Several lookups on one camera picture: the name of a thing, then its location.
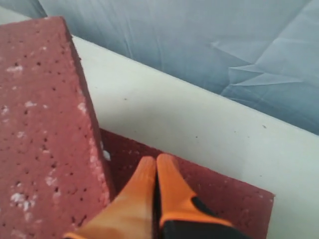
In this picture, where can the white backdrop cloth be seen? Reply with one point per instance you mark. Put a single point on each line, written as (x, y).
(261, 53)

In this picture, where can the red brick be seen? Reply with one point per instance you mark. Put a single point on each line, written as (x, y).
(248, 207)
(53, 175)

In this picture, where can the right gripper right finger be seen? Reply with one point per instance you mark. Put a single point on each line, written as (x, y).
(183, 214)

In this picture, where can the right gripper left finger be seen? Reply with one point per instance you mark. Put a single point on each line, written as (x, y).
(130, 215)

